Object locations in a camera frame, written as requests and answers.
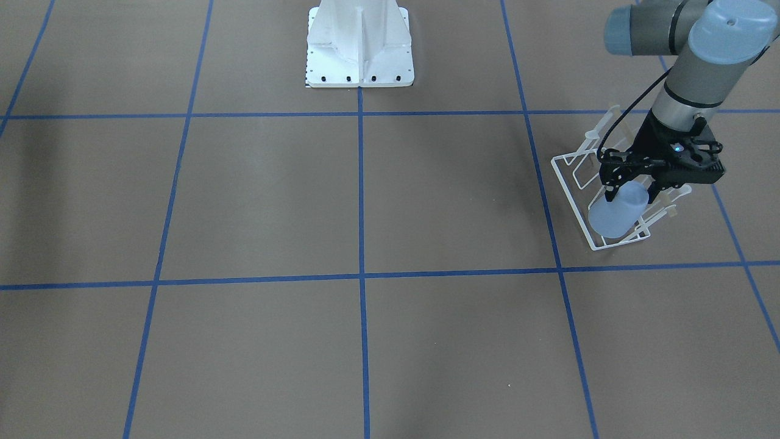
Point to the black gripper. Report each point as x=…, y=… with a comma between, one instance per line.
x=653, y=139

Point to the light blue plastic cup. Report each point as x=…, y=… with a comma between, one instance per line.
x=613, y=219

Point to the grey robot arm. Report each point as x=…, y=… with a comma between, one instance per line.
x=714, y=43

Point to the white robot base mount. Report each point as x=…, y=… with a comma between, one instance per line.
x=359, y=44

